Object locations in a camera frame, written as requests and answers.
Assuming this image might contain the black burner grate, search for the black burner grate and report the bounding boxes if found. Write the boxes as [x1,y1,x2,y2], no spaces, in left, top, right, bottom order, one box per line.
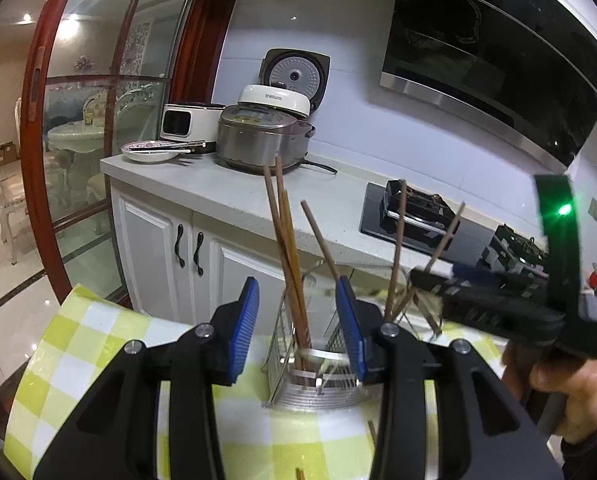
[486,224,549,273]
[383,179,462,226]

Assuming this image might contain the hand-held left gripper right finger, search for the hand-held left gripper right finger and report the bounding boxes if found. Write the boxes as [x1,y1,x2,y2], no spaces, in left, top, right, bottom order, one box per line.
[335,275,562,480]

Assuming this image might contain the white rice cooker open lid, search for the white rice cooker open lid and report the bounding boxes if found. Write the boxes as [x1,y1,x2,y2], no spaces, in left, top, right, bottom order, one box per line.
[237,48,331,120]

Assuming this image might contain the small white kitchen appliance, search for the small white kitchen appliance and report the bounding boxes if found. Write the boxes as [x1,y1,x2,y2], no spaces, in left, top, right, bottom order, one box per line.
[159,103,225,144]

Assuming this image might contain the silver rice cooker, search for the silver rice cooker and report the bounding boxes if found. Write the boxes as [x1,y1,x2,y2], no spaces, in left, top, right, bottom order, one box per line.
[216,104,317,176]

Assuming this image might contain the patterned rim plate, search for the patterned rim plate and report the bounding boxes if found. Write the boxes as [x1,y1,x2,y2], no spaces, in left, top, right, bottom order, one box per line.
[120,140,180,163]

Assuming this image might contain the black gas stove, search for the black gas stove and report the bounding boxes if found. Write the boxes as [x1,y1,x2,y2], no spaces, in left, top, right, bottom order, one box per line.
[359,179,549,273]

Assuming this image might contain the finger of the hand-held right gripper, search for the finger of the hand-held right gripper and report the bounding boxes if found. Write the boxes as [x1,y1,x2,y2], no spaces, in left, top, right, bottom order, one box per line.
[449,261,509,284]
[409,267,462,309]

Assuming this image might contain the round white dining table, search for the round white dining table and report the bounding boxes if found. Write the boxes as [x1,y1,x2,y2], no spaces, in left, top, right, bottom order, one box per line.
[46,121,107,155]

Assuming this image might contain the green checkered tablecloth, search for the green checkered tablecloth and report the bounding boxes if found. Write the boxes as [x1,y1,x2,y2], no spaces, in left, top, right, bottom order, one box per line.
[3,284,509,480]

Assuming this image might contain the red wooden door frame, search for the red wooden door frame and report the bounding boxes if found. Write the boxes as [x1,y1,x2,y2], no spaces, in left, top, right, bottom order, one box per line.
[0,0,240,441]

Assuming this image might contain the person's right hand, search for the person's right hand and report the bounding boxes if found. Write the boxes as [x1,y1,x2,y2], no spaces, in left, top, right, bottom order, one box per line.
[501,344,597,443]

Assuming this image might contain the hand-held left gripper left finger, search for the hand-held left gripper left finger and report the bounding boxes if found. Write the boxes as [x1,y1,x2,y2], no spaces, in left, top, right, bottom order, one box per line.
[33,276,260,480]

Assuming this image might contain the black power cord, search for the black power cord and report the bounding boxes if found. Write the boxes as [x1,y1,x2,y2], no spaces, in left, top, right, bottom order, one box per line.
[298,159,339,176]

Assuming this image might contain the white kitchen cabinet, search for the white kitchen cabinet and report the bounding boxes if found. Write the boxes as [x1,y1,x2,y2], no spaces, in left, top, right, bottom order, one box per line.
[101,152,479,321]

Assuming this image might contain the metal wire utensil rack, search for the metal wire utensil rack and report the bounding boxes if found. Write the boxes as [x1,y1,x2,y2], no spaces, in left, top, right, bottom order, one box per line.
[262,259,447,411]

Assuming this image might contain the black range hood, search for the black range hood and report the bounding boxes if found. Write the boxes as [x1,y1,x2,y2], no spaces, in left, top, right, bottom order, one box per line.
[380,0,597,170]

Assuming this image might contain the white ornate dining chair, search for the white ornate dining chair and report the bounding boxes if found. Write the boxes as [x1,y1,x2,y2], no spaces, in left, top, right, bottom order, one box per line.
[0,102,28,264]
[113,85,167,196]

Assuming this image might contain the person's right forearm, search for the person's right forearm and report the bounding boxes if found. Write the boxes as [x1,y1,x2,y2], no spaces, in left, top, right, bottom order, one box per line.
[559,400,597,480]

